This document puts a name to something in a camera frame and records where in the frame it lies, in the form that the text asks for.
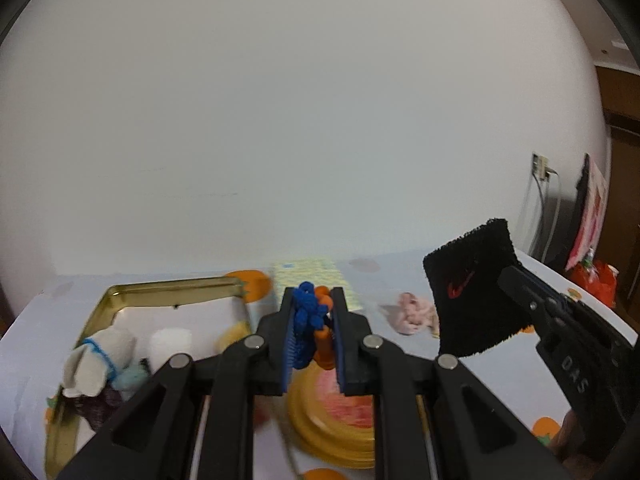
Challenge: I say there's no blue orange pompom toy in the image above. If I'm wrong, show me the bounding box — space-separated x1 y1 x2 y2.
292 281 335 370

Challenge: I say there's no pink yellow-trimmed cloth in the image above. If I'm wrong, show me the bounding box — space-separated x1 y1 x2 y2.
381 292 439 338

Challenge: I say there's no black wristband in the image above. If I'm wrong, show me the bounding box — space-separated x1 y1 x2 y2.
423 219 530 358

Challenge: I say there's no white waffle cloth blue trim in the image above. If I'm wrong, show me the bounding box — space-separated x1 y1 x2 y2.
62 326 136 399

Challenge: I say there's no light blue soft cloth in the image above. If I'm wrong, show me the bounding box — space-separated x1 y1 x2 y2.
111 362 150 392

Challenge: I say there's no person right hand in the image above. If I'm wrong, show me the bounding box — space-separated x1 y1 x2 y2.
548 410 612 479

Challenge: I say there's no yellow cloth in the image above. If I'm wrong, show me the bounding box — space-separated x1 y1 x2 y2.
215 321 252 354

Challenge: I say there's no red plastic bag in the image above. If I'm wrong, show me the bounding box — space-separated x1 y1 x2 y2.
568 252 618 309

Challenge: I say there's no yellow patterned tissue pack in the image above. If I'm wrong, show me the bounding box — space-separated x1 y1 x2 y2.
271 258 362 312

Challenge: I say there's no gold metal tin tray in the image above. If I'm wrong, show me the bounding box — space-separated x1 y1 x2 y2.
44 273 253 479

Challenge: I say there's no pink checkered cloth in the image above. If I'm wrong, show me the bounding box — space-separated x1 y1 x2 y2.
565 155 608 271

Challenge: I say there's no black monitor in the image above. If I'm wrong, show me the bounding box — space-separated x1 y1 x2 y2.
549 154 591 274

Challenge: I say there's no white rolled cloth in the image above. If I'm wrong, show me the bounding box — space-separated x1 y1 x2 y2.
149 327 193 373

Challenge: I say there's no dark purple scrunchie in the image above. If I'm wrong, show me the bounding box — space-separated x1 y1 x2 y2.
73 385 124 432

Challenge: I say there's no persimmon print tablecloth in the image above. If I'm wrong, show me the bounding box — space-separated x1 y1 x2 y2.
0 246 637 480

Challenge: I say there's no white power cable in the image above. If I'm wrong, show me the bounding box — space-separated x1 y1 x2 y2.
527 167 561 261

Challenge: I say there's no wall power outlet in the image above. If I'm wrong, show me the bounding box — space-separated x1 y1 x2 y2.
532 153 549 182

